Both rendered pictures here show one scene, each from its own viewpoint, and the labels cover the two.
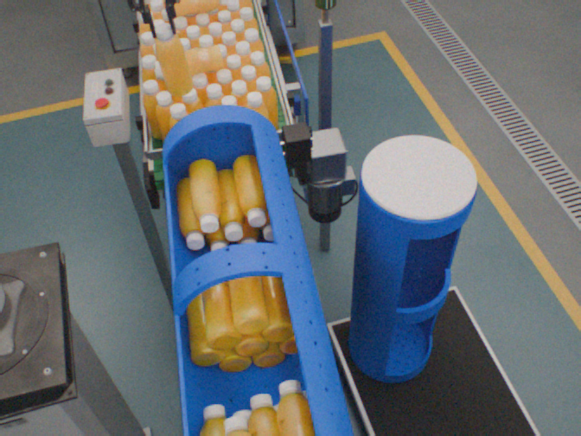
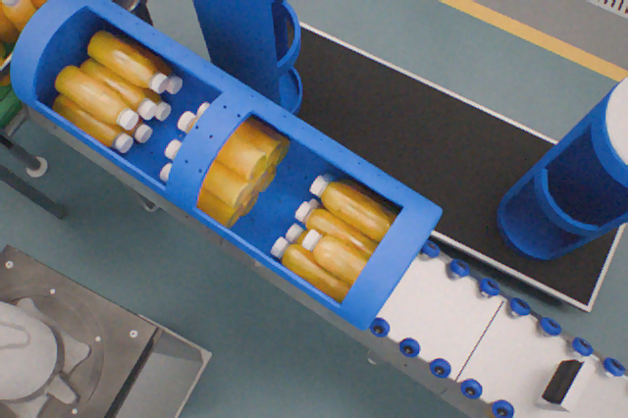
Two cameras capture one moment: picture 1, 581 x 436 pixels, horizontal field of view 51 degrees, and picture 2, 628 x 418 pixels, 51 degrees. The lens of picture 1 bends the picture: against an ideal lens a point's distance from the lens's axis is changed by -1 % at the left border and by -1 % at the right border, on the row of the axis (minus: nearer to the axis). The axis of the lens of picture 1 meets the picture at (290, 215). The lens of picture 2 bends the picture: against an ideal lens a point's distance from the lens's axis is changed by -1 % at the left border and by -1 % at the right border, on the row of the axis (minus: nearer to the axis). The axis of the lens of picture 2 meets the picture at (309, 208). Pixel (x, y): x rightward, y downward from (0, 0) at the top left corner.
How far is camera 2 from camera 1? 46 cm
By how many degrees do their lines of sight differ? 31
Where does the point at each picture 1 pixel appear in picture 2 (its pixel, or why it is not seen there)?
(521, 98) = not seen: outside the picture
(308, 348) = (323, 147)
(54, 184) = not seen: outside the picture
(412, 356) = (287, 90)
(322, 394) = (361, 168)
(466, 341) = (313, 46)
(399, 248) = (264, 17)
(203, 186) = (92, 92)
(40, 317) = (75, 307)
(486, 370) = (344, 57)
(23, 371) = (115, 350)
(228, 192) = (111, 80)
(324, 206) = not seen: hidden behind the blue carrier
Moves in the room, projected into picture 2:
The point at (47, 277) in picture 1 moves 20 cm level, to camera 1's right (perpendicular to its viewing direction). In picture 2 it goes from (37, 277) to (108, 204)
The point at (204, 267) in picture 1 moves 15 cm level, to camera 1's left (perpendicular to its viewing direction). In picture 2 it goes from (192, 155) to (134, 214)
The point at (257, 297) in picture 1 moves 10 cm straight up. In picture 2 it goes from (242, 143) to (237, 124)
